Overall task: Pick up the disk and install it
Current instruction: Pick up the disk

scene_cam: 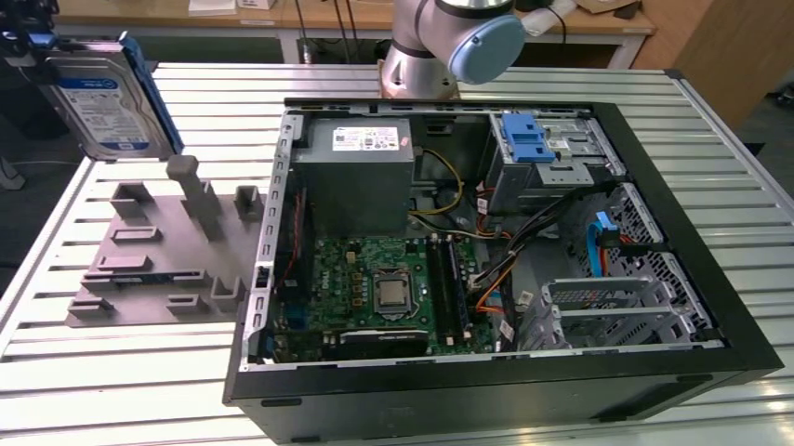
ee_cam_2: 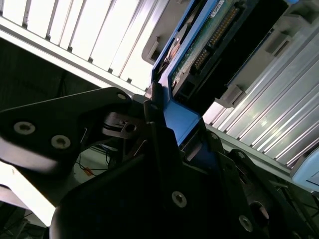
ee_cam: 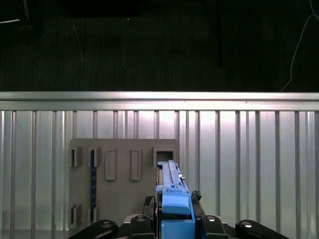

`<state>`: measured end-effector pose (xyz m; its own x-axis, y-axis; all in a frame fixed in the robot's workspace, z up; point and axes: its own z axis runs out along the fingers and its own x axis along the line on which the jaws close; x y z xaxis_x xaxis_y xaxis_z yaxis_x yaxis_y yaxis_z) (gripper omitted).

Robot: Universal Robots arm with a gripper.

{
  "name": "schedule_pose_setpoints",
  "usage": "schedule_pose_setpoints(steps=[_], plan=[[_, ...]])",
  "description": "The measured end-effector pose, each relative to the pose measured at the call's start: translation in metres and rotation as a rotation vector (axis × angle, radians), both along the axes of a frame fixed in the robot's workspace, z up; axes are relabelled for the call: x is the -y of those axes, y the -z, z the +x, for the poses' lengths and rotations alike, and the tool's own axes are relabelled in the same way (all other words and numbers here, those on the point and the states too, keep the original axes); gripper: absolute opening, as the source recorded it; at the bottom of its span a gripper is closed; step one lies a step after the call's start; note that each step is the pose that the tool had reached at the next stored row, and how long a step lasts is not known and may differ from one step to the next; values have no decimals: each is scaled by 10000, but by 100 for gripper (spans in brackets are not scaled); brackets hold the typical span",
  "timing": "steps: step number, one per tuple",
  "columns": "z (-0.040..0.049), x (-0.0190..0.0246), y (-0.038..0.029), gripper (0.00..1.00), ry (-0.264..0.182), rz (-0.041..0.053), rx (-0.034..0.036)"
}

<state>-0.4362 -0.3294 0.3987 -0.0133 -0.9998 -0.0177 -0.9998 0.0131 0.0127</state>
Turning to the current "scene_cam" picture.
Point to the hard disk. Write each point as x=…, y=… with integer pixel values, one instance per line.
x=99, y=107

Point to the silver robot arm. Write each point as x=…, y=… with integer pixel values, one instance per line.
x=415, y=69

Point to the metal disk bay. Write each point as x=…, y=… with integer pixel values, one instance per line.
x=614, y=312

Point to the grey stand foot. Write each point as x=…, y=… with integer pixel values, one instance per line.
x=10, y=174

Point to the small white box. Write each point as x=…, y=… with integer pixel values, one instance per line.
x=258, y=3

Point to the grey parts rack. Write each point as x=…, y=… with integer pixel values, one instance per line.
x=162, y=260

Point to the RAM stick on rack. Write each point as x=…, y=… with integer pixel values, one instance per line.
x=143, y=279

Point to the grey power supply unit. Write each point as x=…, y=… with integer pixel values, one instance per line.
x=354, y=195

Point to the green motherboard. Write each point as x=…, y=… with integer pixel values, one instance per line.
x=347, y=260

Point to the CPU socket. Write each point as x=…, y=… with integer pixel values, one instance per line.
x=394, y=271

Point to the silver CPU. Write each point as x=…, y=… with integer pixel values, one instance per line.
x=393, y=293

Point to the blue plastic cage latch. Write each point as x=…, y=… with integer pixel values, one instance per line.
x=528, y=139

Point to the metal optical drive cage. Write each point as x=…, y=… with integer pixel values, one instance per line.
x=515, y=186

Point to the black graphics card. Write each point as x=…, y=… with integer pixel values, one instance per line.
x=385, y=341

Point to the RAM stick in slot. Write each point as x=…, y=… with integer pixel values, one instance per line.
x=459, y=288

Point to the brown cardboard piece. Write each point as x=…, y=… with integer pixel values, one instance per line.
x=605, y=5

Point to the black open PC case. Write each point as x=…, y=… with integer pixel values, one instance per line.
x=434, y=399

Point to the wooden cabinet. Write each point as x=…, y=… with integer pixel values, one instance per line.
x=732, y=56

